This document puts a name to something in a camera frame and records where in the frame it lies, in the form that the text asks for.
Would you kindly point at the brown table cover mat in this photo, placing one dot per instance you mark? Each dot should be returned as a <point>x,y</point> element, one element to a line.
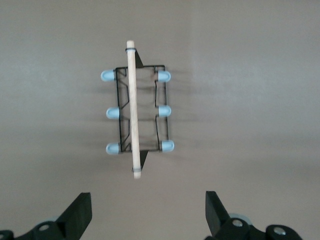
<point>237,87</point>

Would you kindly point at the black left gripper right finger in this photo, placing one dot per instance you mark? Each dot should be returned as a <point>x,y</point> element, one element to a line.
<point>217,220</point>

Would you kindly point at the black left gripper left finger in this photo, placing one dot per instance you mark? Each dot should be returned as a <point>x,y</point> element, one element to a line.
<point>75,220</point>

